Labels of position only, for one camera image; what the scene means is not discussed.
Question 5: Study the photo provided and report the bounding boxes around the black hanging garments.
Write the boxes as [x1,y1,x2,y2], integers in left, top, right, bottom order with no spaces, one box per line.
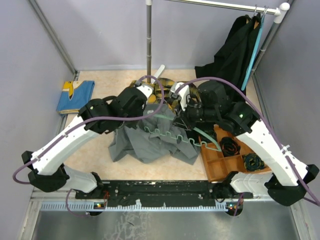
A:
[195,13,262,89]

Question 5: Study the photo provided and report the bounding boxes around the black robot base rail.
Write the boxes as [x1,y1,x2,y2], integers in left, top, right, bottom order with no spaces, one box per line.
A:
[75,180,240,208]

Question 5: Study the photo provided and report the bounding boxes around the rolled dark blue tie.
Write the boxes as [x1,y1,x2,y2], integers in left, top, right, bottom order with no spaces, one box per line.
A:
[242,153,266,172]

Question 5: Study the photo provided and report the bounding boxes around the grey button-up shirt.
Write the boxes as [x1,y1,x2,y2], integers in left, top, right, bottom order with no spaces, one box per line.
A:
[108,104,200,165]

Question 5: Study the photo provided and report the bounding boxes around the metal clothes rack pole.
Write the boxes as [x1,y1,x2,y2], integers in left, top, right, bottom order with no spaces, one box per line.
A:
[145,0,153,75]

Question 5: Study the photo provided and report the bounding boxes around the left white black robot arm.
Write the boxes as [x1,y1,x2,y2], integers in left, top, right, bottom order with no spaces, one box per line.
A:
[21,84,153,199]

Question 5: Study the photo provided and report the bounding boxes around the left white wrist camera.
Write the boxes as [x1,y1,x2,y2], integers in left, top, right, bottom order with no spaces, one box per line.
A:
[136,83,154,100]

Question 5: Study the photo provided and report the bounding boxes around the white rack foot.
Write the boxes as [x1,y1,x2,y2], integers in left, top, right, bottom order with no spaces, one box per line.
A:
[153,64,166,78]

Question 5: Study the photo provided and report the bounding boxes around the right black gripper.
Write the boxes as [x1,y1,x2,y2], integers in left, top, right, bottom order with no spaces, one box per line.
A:
[171,95,218,131]

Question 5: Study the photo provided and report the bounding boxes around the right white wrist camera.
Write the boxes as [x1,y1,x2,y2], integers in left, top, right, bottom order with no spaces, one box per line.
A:
[169,82,190,112]

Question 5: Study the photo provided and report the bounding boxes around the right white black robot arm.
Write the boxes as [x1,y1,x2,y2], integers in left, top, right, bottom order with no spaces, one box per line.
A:
[170,77,320,206]

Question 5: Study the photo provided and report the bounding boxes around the teal plastic hanger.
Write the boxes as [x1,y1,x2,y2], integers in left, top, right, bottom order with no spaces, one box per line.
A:
[241,7,267,91]
[143,126,222,152]

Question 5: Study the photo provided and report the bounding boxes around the orange wooden compartment tray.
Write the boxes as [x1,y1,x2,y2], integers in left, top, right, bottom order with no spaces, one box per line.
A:
[198,124,272,183]

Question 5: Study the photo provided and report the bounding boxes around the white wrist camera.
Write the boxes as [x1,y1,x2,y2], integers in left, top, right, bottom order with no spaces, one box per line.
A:
[169,82,190,112]
[136,83,154,100]

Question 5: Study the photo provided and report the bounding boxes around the horizontal metal clothes rail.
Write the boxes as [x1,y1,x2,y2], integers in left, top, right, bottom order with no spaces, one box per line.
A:
[171,0,291,16]

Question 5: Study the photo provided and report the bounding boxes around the rolled black orange tie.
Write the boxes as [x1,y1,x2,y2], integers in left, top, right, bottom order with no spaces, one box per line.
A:
[219,136,241,157]

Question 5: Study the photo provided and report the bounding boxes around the yellow black plaid shirt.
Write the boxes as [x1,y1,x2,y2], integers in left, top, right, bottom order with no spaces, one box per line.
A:
[144,77,201,113]

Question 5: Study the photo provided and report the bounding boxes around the folded blue shirt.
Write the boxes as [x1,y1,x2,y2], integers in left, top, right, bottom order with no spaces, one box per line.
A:
[56,80,95,115]

